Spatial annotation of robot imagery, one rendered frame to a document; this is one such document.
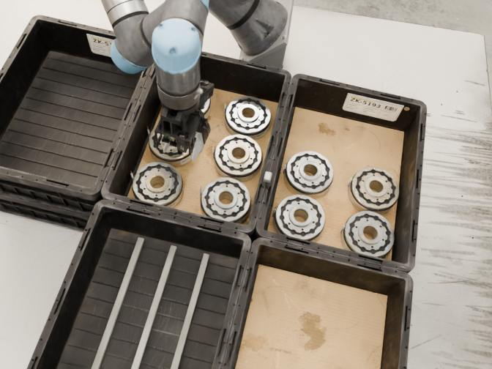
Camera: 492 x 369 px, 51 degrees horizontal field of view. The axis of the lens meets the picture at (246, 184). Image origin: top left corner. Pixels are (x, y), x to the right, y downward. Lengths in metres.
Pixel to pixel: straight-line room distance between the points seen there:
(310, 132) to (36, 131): 0.61
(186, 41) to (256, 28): 0.49
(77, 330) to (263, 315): 0.34
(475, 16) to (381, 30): 1.35
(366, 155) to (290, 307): 0.40
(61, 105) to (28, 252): 0.34
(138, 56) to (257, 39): 0.40
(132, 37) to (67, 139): 0.32
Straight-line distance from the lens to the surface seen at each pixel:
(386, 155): 1.21
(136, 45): 0.98
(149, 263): 1.04
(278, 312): 1.02
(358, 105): 1.20
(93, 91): 1.27
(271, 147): 1.04
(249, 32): 1.30
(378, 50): 1.59
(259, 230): 0.96
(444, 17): 2.87
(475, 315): 1.28
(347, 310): 1.04
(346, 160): 1.18
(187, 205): 1.08
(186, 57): 0.83
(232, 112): 1.17
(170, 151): 1.11
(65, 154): 1.18
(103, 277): 1.05
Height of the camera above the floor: 1.81
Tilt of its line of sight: 62 degrees down
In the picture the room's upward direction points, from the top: 8 degrees clockwise
